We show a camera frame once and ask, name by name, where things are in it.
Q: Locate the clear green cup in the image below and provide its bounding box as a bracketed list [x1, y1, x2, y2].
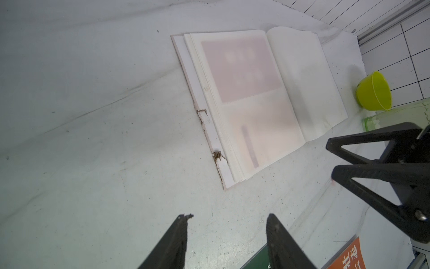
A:
[362, 98, 430, 132]

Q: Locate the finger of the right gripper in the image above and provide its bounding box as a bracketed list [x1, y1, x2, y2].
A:
[331, 163, 430, 244]
[325, 122, 423, 165]

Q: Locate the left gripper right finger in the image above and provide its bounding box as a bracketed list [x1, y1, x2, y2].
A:
[266, 214, 316, 269]

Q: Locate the cream card red stripe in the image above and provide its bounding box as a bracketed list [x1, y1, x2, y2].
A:
[225, 98, 305, 174]

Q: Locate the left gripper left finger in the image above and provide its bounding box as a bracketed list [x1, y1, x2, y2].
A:
[138, 214, 194, 269]

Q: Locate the green card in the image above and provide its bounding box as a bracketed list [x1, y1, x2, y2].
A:
[241, 244, 271, 269]

